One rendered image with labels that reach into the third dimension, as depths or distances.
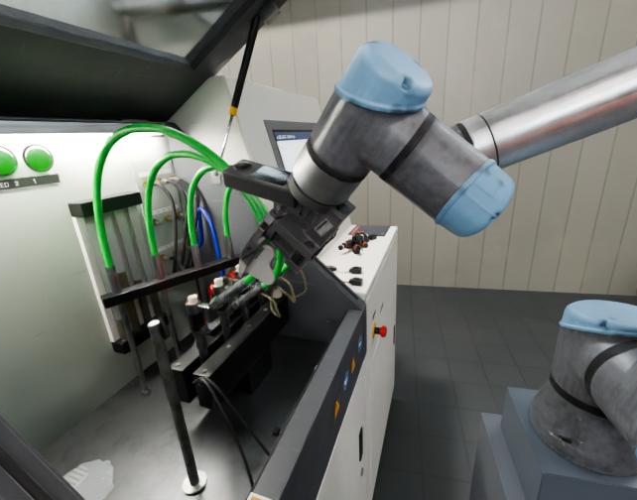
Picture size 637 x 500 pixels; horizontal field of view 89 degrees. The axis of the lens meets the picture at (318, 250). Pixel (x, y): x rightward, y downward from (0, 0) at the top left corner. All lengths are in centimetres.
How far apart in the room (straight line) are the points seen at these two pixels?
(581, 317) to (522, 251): 269
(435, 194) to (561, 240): 304
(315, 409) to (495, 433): 39
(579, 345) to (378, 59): 48
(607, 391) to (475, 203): 32
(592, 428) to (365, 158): 52
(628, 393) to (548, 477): 20
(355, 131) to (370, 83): 4
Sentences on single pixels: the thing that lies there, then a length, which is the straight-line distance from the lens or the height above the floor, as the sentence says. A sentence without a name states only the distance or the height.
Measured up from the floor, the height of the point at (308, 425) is 95.
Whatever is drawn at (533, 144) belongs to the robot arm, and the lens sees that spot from 47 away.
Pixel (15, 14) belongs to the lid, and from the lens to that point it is 70.
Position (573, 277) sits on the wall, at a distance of 350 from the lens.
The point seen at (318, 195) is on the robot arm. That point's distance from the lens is 35.
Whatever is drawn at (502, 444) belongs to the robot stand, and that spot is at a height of 80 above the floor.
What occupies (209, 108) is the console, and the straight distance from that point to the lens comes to 98.
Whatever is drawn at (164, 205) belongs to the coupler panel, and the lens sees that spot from 99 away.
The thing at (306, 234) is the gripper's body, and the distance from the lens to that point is 41.
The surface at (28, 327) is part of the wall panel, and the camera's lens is 83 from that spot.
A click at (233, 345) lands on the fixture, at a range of 74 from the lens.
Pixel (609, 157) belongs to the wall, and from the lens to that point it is 331.
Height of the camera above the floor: 138
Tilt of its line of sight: 19 degrees down
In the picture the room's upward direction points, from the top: 4 degrees counter-clockwise
